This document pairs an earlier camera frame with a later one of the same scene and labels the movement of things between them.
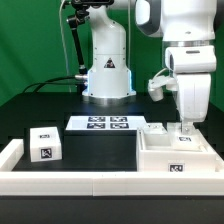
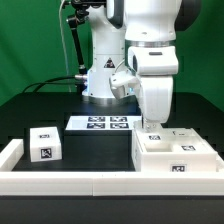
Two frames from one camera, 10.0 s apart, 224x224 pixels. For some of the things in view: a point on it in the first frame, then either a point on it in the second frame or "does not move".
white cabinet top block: (45, 144) does not move
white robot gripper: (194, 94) -> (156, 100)
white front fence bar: (95, 183) does not move
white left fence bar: (11, 155) does not move
